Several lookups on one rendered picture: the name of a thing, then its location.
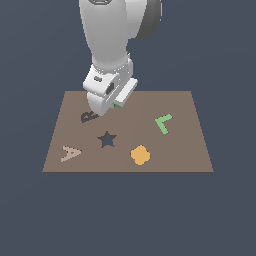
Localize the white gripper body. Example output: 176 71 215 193
112 77 139 109

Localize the brown board mat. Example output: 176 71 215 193
42 90 215 174

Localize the dark letter R block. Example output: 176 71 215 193
80 111 100 124

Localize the green letter L block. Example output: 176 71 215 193
154 113 174 135

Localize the dark blue star block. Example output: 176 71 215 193
96 130 118 149

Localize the orange rounded cross block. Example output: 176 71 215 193
130 144 152 166

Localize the beige letter A block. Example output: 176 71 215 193
60 145 83 164

